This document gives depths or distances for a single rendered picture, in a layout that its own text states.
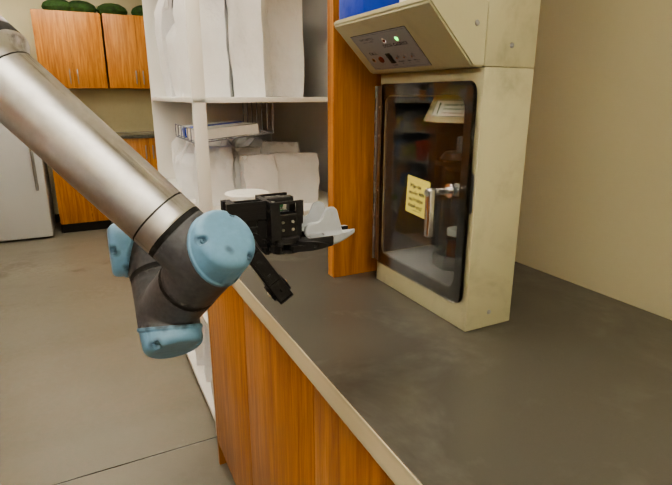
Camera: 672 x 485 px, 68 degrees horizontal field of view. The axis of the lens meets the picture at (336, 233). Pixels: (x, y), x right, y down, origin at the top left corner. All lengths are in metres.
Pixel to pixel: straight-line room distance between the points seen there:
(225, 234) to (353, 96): 0.68
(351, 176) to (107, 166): 0.70
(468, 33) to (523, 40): 0.12
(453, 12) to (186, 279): 0.56
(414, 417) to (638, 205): 0.71
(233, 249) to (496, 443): 0.41
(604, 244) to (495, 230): 0.39
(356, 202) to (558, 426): 0.67
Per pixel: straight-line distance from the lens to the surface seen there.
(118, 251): 0.70
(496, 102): 0.91
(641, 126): 1.22
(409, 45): 0.94
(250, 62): 2.03
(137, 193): 0.57
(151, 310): 0.65
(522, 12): 0.94
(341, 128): 1.15
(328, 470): 1.00
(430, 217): 0.91
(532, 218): 1.40
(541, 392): 0.84
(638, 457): 0.76
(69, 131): 0.60
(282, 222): 0.75
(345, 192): 1.18
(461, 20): 0.86
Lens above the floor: 1.36
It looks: 15 degrees down
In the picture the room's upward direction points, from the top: straight up
